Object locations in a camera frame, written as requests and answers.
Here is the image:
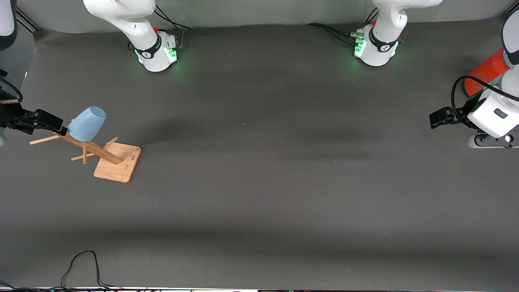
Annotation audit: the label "light blue plastic cup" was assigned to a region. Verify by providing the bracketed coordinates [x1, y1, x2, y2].
[67, 106, 107, 142]

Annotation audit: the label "wooden cup rack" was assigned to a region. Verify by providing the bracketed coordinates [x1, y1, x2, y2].
[29, 118, 142, 183]

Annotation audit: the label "orange cylindrical container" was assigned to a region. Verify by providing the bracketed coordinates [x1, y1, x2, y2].
[463, 48, 511, 98]

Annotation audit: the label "dark grey table cloth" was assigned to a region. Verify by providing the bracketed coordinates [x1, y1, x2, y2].
[0, 16, 519, 290]

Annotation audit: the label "black left arm base cables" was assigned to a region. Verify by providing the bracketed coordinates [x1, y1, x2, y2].
[306, 7, 380, 46]

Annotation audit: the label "black arm base cables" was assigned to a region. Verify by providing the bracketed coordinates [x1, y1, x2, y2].
[306, 7, 380, 46]
[153, 3, 192, 51]

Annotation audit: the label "thin black looped cable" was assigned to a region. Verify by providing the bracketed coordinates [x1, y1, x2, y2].
[61, 250, 122, 290]

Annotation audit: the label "black right arm base cables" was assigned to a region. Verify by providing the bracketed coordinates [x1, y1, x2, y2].
[153, 3, 192, 51]

